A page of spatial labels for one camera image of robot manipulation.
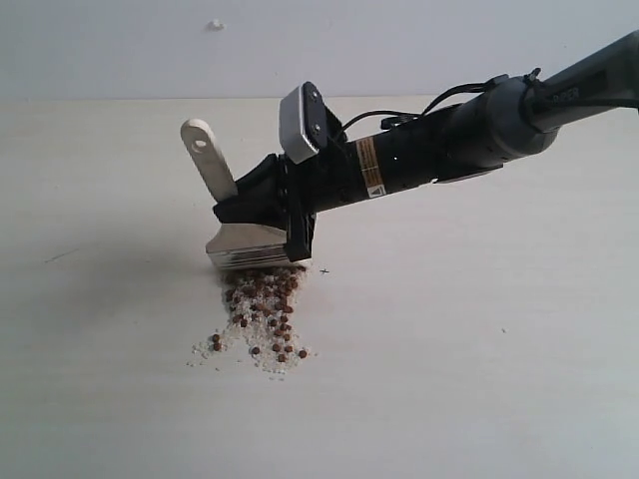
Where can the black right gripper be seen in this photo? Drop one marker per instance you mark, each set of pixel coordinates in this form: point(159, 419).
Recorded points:
point(342, 173)

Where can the white paint brush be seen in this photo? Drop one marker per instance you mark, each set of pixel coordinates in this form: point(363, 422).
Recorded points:
point(253, 210)

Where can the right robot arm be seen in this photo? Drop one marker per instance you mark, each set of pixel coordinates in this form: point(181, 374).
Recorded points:
point(507, 118)

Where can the pile of beans and grains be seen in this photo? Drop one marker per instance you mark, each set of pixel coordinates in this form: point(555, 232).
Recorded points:
point(260, 304)

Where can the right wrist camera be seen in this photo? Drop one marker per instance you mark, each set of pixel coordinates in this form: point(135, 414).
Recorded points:
point(303, 129)

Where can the white wall hook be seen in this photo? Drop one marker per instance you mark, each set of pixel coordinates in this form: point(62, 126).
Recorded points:
point(215, 25)

